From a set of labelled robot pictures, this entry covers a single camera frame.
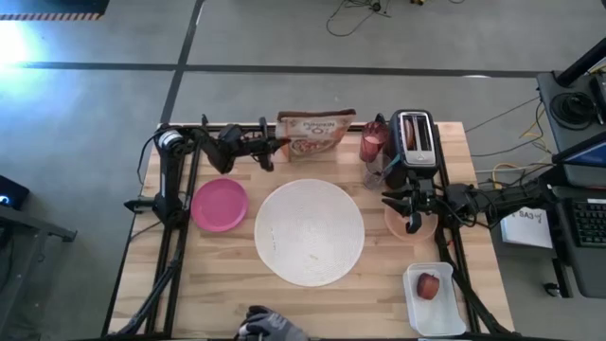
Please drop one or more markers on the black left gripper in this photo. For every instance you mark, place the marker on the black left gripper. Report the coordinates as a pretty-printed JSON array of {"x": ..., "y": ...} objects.
[{"x": 262, "y": 144}]

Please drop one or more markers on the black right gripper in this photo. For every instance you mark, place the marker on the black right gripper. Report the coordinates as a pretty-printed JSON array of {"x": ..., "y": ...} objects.
[{"x": 423, "y": 199}]

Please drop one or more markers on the pale peach bowl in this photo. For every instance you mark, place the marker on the pale peach bowl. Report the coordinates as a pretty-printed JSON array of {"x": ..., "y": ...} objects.
[{"x": 395, "y": 227}]

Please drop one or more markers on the pumpkin cereal box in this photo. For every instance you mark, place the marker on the pumpkin cereal box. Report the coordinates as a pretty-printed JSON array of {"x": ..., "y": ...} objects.
[{"x": 315, "y": 132}]

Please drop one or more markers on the clear plastic tumbler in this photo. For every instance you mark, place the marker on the clear plastic tumbler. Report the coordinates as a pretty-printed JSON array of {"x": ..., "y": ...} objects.
[{"x": 371, "y": 177}]

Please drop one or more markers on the red plastic tumbler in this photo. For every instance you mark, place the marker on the red plastic tumbler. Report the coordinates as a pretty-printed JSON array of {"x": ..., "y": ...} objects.
[{"x": 373, "y": 142}]

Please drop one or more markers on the pink plastic plate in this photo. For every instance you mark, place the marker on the pink plastic plate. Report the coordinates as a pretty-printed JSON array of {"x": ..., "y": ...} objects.
[{"x": 220, "y": 205}]

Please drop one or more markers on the red apple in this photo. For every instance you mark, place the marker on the red apple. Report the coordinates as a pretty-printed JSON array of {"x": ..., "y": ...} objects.
[{"x": 428, "y": 286}]

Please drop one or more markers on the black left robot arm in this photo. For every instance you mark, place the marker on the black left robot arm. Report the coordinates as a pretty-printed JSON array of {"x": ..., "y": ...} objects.
[{"x": 165, "y": 189}]

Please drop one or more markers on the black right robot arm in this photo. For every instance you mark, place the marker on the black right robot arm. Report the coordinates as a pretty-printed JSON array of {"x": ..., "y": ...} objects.
[{"x": 502, "y": 194}]

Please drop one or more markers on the black toaster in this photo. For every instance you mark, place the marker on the black toaster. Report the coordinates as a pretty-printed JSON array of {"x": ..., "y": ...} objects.
[{"x": 416, "y": 156}]

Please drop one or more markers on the white round woven placemat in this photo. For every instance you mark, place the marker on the white round woven placemat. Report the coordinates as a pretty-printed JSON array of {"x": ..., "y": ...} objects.
[{"x": 310, "y": 232}]

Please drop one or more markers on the white rectangular tray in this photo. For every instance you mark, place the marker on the white rectangular tray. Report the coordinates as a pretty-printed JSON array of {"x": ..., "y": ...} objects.
[{"x": 435, "y": 317}]

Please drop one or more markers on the white paper sheet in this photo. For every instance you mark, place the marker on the white paper sheet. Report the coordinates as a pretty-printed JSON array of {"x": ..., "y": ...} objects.
[{"x": 525, "y": 227}]

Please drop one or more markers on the grey desk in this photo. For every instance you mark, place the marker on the grey desk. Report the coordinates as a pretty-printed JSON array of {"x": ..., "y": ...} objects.
[{"x": 568, "y": 137}]

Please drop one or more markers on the person's gloved hand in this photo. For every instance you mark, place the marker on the person's gloved hand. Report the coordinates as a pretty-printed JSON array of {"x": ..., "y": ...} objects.
[{"x": 272, "y": 327}]

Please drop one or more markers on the laptop computer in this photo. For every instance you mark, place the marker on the laptop computer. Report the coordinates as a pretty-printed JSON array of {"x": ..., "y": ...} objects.
[{"x": 584, "y": 156}]

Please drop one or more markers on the black keyboard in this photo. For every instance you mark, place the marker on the black keyboard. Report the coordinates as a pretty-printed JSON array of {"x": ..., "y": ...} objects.
[{"x": 589, "y": 222}]

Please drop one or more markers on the black pole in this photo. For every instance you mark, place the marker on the black pole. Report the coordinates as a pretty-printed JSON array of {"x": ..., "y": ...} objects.
[{"x": 580, "y": 64}]

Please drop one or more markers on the grey metal stand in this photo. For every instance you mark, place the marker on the grey metal stand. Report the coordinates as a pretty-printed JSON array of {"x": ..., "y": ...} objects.
[{"x": 28, "y": 225}]

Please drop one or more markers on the black device with blue light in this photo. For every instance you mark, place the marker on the black device with blue light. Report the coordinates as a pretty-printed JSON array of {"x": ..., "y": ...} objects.
[{"x": 12, "y": 194}]

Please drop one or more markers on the black frame crossbar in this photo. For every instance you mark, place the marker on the black frame crossbar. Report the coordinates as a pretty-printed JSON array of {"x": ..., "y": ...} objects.
[{"x": 222, "y": 127}]

